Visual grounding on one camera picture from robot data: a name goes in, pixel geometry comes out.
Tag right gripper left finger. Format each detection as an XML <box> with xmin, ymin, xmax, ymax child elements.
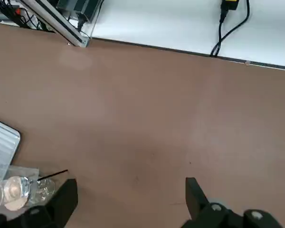
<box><xmin>0</xmin><ymin>178</ymin><xmax>78</xmax><ymax>228</ymax></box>

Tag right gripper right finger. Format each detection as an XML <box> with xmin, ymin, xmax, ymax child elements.
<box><xmin>181</xmin><ymin>177</ymin><xmax>284</xmax><ymax>228</ymax></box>

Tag black wire tripod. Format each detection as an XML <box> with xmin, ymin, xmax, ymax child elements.
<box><xmin>37</xmin><ymin>169</ymin><xmax>69</xmax><ymax>181</ymax></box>

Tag small glass beaker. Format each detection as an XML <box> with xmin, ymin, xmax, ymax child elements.
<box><xmin>0</xmin><ymin>175</ymin><xmax>32</xmax><ymax>211</ymax></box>

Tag ribbed metal tray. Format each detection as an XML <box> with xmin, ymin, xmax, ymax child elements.
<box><xmin>0</xmin><ymin>117</ymin><xmax>21</xmax><ymax>183</ymax></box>

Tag black power cable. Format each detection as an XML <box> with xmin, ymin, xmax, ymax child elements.
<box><xmin>210</xmin><ymin>0</ymin><xmax>250</xmax><ymax>57</ymax></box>

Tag aluminium frame post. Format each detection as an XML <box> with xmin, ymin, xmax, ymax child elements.
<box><xmin>20</xmin><ymin>0</ymin><xmax>90</xmax><ymax>48</ymax></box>

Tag tangled black cables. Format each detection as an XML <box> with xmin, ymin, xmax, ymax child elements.
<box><xmin>0</xmin><ymin>0</ymin><xmax>52</xmax><ymax>32</ymax></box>

